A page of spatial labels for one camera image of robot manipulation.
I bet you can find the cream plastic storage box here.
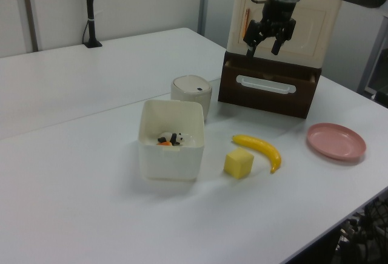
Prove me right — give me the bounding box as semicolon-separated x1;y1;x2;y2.
226;0;343;67

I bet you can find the yellow toy banana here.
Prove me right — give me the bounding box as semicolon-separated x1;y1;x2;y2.
232;134;282;174

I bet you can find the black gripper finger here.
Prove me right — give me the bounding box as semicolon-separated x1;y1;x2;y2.
271;18;297;56
243;19;266;57

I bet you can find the dark brown wooden cabinet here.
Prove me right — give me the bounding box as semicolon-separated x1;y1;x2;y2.
224;50;322;80

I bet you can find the small beige lidded trash can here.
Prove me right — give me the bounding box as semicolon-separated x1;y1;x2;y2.
170;75;213;122

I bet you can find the brown drawer with white handle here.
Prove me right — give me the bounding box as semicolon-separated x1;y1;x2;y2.
217;53;321;120

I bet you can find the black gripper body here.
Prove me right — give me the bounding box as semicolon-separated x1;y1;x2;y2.
260;0;297;36

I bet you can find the dark clutter under table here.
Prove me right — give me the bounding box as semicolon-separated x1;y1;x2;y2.
332;189;388;264

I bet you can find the grey metal frame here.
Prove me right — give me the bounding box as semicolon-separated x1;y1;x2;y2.
357;12;388;107

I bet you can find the yellow foam cube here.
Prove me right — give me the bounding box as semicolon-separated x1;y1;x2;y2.
223;147;255;180

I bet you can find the pink plastic plate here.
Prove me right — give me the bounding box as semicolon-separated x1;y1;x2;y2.
306;122;367;163

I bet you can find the black camera stand pole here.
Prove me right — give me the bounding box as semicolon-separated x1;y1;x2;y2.
82;0;103;49

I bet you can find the white plastic box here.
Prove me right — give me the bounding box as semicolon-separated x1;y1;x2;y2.
138;99;205;182

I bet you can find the black and white panda toy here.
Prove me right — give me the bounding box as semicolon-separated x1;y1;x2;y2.
157;132;193;146

